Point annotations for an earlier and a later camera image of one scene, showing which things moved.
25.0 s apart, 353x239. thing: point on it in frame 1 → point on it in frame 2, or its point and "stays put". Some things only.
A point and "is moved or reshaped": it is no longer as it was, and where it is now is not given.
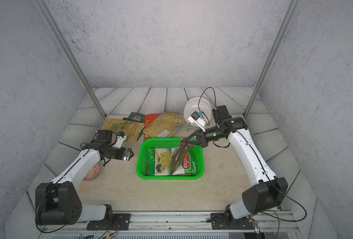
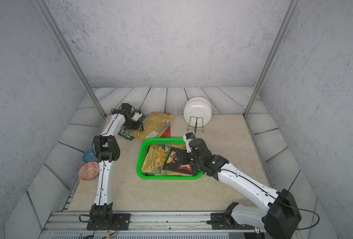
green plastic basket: (141, 167) stays put
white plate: (198, 103) stays put
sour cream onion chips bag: (131, 129) is moved or reshaped
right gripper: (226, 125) → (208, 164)
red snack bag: (148, 119) → (167, 133)
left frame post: (45, 11) stays put
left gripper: (122, 154) → (138, 126)
